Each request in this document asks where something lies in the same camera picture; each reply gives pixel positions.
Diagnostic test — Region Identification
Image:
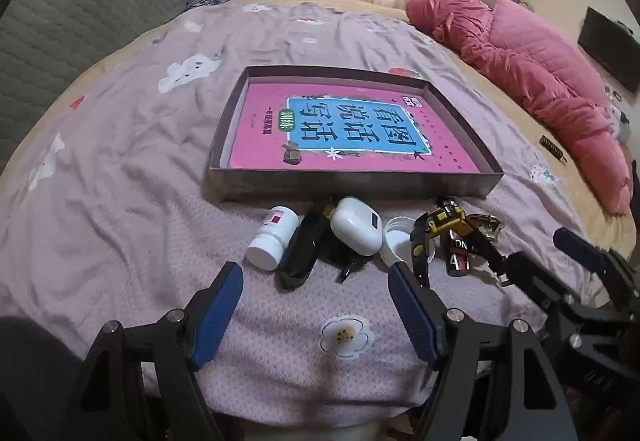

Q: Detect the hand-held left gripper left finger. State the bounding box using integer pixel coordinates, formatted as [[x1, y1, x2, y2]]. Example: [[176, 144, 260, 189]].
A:
[[65, 262, 245, 441]]

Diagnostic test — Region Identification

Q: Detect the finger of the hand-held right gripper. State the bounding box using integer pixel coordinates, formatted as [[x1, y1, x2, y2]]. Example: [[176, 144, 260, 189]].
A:
[[552, 227, 640, 302], [500, 251, 616, 339]]

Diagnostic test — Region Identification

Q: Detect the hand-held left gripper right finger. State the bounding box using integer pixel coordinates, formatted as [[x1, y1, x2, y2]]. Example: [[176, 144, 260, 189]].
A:
[[387, 260, 576, 441]]

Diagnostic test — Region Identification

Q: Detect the gold metal trinket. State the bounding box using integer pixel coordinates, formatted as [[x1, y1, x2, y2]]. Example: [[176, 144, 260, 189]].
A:
[[467, 214, 503, 242]]

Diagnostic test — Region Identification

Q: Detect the red and black lighter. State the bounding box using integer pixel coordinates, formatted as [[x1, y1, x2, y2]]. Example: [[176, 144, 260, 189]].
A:
[[440, 228, 473, 277]]

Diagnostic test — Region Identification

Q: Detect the white pill bottle red label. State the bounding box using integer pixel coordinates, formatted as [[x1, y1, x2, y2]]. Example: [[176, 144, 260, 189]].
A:
[[245, 205, 301, 271]]

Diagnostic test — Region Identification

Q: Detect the black faceted crystal-shaped case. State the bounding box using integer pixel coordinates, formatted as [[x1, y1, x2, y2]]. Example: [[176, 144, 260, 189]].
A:
[[276, 198, 337, 291]]

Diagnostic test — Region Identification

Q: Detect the yellow and black watch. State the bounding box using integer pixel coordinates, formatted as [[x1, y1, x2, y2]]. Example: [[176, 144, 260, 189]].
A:
[[410, 197, 508, 289]]

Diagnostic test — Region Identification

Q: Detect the white earbuds case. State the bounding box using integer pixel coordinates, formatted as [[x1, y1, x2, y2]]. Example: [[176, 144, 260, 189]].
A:
[[329, 197, 383, 256]]

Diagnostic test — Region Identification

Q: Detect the shallow grey cardboard box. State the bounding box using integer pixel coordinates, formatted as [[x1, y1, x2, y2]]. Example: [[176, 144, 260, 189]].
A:
[[207, 66, 504, 204]]

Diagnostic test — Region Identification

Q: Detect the white bottle cap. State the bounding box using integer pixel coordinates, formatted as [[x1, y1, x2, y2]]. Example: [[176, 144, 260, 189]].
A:
[[378, 216, 418, 269]]

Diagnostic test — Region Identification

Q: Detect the dark rectangular label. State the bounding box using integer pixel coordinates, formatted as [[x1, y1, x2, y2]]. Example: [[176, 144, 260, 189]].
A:
[[539, 135, 568, 167]]

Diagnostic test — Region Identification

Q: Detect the purple printed blanket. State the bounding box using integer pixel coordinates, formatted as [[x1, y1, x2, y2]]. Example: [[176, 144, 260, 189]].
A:
[[0, 1, 596, 422]]

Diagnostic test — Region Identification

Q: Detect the pink and blue book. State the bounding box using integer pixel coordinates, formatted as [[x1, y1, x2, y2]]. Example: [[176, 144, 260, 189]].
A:
[[227, 82, 481, 173]]

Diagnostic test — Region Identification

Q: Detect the pink quilt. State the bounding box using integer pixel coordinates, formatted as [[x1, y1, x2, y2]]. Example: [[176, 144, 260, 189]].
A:
[[405, 0, 633, 214]]

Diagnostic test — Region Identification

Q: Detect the black television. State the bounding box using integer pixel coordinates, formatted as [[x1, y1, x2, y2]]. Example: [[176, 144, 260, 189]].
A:
[[577, 7, 640, 94]]

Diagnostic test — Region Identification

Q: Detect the dark floral cloth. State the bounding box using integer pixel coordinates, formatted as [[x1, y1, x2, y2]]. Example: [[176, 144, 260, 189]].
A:
[[186, 0, 236, 12]]

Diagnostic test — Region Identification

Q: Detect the grey quilted headboard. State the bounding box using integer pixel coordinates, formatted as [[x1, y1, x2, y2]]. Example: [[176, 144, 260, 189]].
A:
[[0, 0, 216, 172]]

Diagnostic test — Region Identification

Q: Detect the small black strap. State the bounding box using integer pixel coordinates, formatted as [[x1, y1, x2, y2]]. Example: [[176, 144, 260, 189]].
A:
[[320, 246, 373, 284]]

